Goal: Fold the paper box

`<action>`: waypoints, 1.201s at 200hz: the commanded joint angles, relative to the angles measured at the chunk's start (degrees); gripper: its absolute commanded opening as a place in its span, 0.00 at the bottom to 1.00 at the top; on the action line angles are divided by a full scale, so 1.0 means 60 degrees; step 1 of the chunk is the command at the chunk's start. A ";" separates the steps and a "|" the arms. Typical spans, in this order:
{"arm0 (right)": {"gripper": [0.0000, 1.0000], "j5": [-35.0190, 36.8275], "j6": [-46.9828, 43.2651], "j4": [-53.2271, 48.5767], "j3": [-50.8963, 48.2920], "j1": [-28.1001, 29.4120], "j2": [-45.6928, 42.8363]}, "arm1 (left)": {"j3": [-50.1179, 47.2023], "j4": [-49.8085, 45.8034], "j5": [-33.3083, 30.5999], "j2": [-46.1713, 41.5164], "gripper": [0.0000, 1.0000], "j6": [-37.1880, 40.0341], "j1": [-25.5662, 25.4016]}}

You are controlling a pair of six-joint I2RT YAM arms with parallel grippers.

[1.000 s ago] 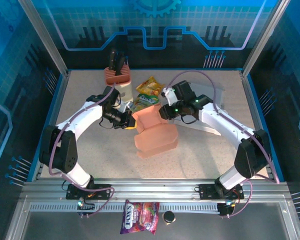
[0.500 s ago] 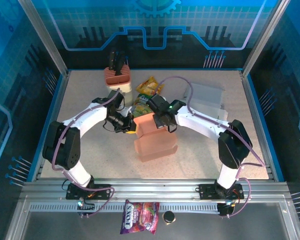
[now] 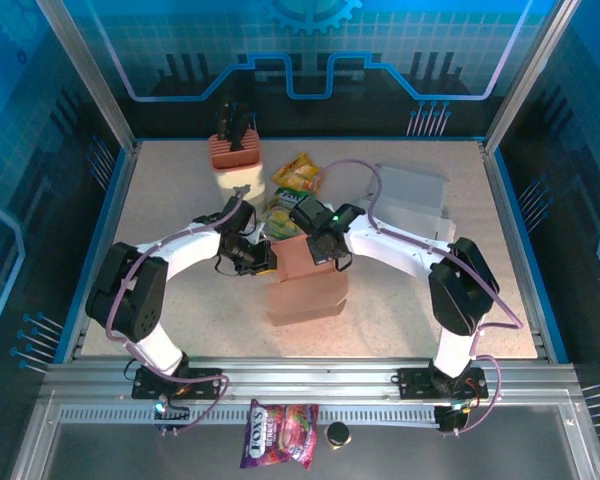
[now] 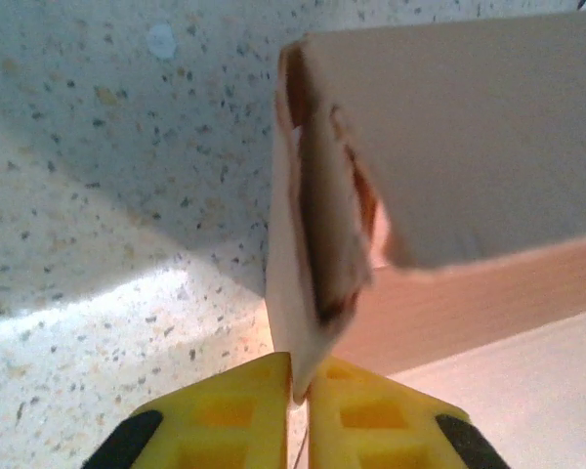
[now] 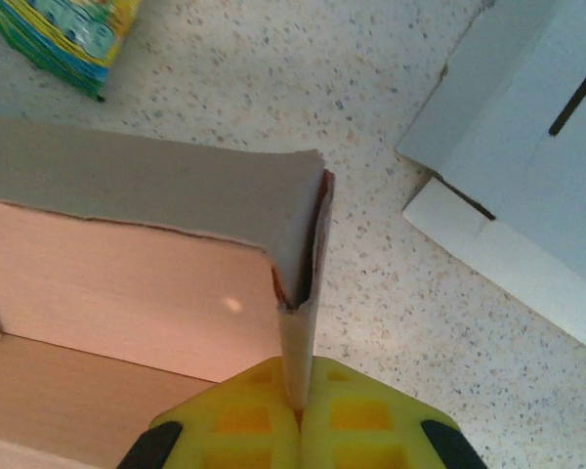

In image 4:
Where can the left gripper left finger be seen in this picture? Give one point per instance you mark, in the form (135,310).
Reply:
(224,420)

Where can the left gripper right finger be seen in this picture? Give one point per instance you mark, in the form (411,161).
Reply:
(371,425)

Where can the pink paper box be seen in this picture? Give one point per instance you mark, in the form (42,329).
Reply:
(444,146)

